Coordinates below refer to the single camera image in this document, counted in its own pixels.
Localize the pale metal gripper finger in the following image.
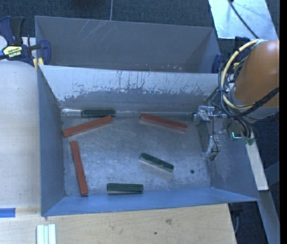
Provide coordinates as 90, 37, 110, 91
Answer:
201, 135, 221, 160
193, 105, 221, 125

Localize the red-brown flat block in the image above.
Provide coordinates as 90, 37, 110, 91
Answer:
62, 115, 114, 139
139, 113, 188, 133
70, 140, 89, 197

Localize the dark green flat block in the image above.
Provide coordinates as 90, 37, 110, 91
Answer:
139, 152, 175, 173
106, 182, 144, 195
81, 109, 117, 118

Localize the grey metal bin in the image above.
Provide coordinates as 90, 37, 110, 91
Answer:
34, 15, 261, 217

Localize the pale wood flat board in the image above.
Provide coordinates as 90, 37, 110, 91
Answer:
0, 36, 42, 209

